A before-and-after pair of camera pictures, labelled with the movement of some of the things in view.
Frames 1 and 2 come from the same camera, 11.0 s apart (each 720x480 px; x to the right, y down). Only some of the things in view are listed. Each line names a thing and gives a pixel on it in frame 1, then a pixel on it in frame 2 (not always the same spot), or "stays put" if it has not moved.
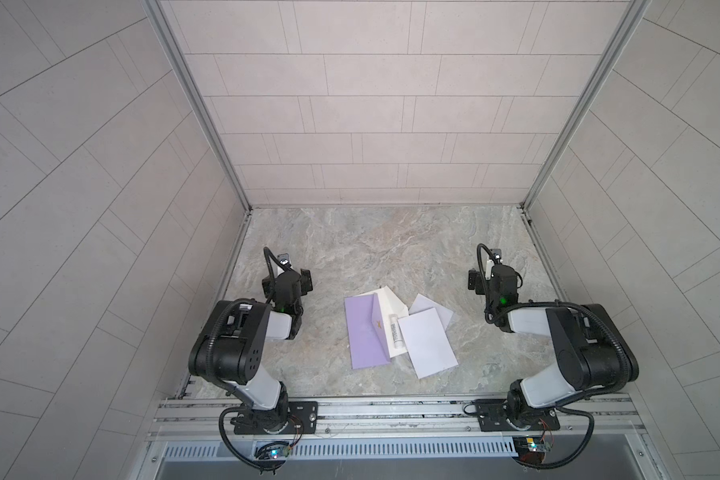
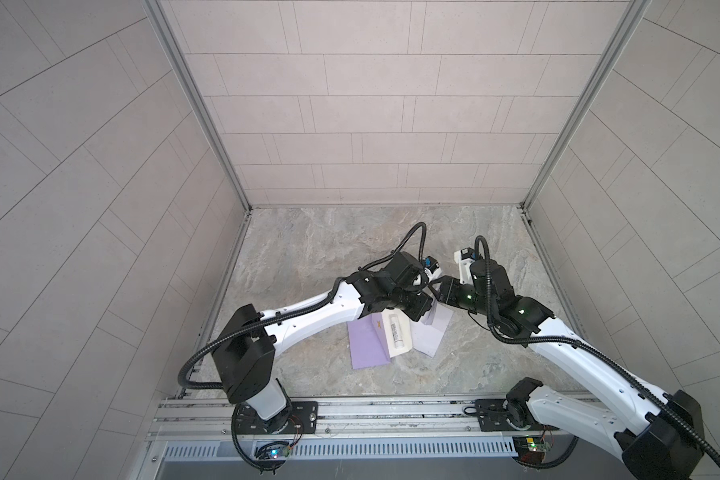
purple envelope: [366, 331] stays put
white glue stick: [395, 330] stays put
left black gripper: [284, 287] to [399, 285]
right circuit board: [531, 449] stays put
